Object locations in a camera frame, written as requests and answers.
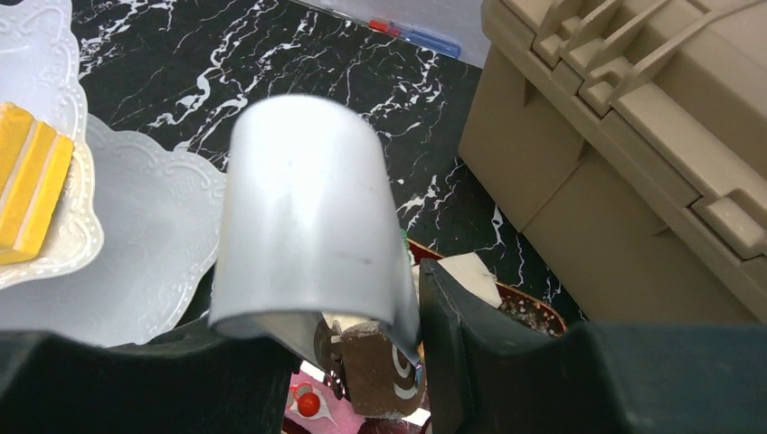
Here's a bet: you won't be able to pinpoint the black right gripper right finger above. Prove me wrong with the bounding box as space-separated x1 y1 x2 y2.
418 259 767 434

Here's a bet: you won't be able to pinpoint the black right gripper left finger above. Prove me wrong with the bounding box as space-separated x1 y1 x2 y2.
1 320 299 433

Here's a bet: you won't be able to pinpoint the chocolate swirl roll cake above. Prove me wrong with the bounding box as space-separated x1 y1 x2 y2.
327 320 425 419

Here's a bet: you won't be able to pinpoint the white three-tier cake stand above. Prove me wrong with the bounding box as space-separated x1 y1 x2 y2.
1 1 226 347

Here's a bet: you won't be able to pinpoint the metal serving tongs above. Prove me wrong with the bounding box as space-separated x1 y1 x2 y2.
209 94 421 363

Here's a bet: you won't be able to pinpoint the yellow layered cake piece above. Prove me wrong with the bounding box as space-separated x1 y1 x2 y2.
1 102 74 266

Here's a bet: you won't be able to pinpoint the red dessert tray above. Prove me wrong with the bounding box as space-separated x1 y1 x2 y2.
281 239 567 434

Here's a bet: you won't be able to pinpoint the chocolate sprinkled donut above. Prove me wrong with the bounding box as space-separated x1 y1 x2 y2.
497 285 567 336

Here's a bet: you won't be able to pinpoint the white triangle cake slice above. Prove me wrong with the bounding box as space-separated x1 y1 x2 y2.
437 253 502 308

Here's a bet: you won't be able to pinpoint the pink rectangular cake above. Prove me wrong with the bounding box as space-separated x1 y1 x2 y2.
284 371 365 434

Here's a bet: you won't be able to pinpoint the tan plastic toolbox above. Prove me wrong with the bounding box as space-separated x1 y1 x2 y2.
459 1 766 323

